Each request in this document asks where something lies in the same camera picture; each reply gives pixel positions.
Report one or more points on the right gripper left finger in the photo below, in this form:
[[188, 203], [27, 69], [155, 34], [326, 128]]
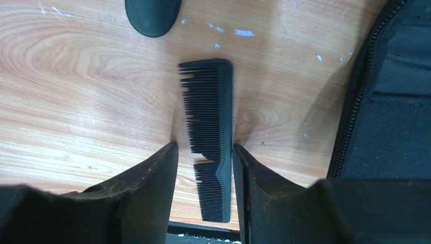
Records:
[[131, 207]]

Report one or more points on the black handled tail comb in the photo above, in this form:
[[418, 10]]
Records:
[[152, 18]]

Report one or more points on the black zip tool case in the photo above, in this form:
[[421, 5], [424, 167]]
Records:
[[384, 129]]

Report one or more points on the black straight comb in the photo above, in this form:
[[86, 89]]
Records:
[[208, 103]]

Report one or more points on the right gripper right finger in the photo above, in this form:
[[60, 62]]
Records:
[[272, 209]]

